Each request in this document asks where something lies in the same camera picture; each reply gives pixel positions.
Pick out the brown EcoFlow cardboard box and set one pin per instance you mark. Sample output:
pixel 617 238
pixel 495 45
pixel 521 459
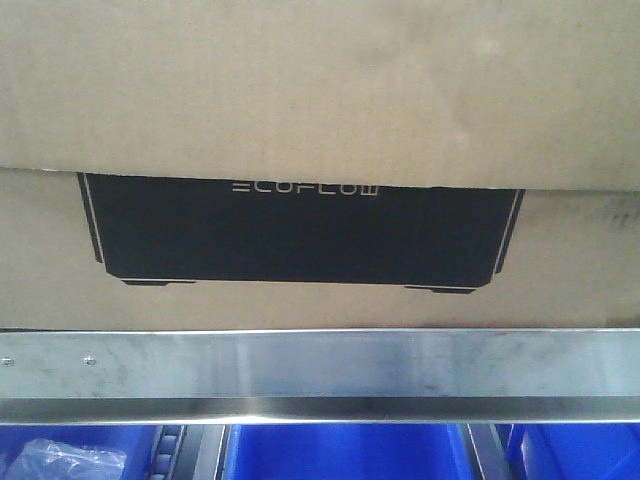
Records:
pixel 220 165

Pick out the middle blue storage bin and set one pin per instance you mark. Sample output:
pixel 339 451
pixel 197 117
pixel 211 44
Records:
pixel 346 451

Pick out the blue storage bin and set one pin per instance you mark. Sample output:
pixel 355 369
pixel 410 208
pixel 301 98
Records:
pixel 571 451
pixel 346 451
pixel 136 441

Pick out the grey roller track left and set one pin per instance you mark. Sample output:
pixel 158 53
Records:
pixel 189 452

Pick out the grey roller track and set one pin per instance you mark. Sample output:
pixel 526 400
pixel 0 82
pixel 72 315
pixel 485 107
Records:
pixel 485 452
pixel 189 452

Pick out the left blue storage bin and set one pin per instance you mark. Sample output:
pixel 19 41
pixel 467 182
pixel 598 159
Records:
pixel 136 441

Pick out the grey roller track right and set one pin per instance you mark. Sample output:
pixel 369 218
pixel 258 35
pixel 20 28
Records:
pixel 485 452

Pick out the right blue storage bin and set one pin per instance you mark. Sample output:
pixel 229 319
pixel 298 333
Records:
pixel 571 451

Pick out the clear crumpled plastic bag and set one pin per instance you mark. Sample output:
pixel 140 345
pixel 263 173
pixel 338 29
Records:
pixel 48 459

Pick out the steel shelf front rail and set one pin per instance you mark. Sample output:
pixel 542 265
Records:
pixel 312 376

